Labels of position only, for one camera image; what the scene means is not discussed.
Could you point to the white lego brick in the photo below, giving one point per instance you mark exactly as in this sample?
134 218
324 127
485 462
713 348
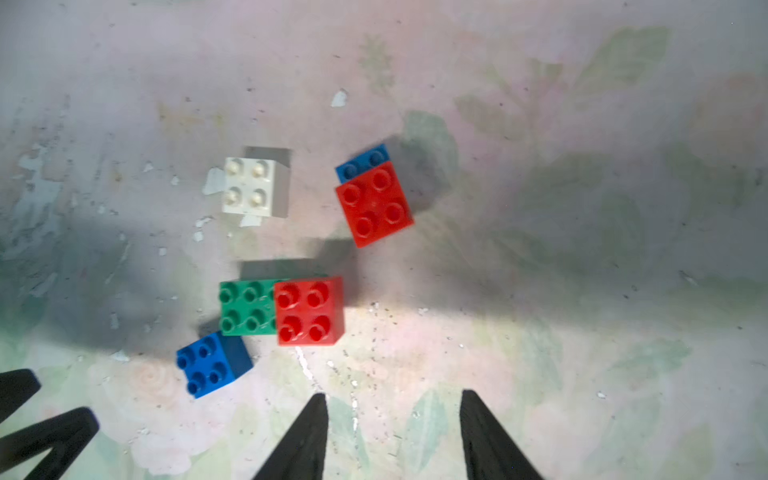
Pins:
257 183

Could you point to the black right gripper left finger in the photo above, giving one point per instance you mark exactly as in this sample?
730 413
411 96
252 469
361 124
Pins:
301 452

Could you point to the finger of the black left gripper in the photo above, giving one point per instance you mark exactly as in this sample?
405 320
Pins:
62 438
16 388

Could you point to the green lego plate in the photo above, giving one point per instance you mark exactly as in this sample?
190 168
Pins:
248 307

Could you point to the blue lego brick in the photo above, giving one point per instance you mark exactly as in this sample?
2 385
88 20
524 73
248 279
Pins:
212 362
362 163

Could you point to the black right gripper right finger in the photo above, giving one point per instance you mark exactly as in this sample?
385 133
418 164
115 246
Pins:
489 451

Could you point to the red lego brick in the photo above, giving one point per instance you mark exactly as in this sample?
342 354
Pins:
310 312
374 205

